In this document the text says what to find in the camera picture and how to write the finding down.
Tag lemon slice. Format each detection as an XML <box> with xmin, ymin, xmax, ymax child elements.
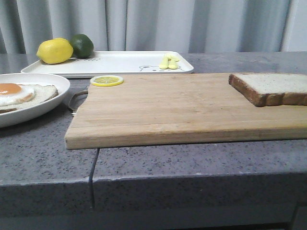
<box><xmin>90</xmin><ymin>75</ymin><xmax>124</xmax><ymax>87</ymax></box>

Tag fried egg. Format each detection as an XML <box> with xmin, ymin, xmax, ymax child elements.
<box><xmin>0</xmin><ymin>83</ymin><xmax>35</xmax><ymax>106</ymax></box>

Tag grey curtain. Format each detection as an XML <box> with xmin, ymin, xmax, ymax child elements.
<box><xmin>0</xmin><ymin>0</ymin><xmax>307</xmax><ymax>54</ymax></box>

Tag bread slice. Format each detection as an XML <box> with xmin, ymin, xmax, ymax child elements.
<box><xmin>0</xmin><ymin>84</ymin><xmax>59</xmax><ymax>114</ymax></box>
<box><xmin>228</xmin><ymin>73</ymin><xmax>307</xmax><ymax>107</ymax></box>

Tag white bear tray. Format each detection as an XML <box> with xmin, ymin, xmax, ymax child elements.
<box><xmin>21</xmin><ymin>51</ymin><xmax>194</xmax><ymax>79</ymax></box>

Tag wooden cutting board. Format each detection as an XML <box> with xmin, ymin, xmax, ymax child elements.
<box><xmin>65</xmin><ymin>73</ymin><xmax>307</xmax><ymax>150</ymax></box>

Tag white round plate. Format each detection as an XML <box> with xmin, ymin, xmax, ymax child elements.
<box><xmin>0</xmin><ymin>73</ymin><xmax>70</xmax><ymax>127</ymax></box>

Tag yellow lemon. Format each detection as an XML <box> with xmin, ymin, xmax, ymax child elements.
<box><xmin>36</xmin><ymin>38</ymin><xmax>73</xmax><ymax>64</ymax></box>

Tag green lime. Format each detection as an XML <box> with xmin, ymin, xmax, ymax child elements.
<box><xmin>70</xmin><ymin>34</ymin><xmax>94</xmax><ymax>58</ymax></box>

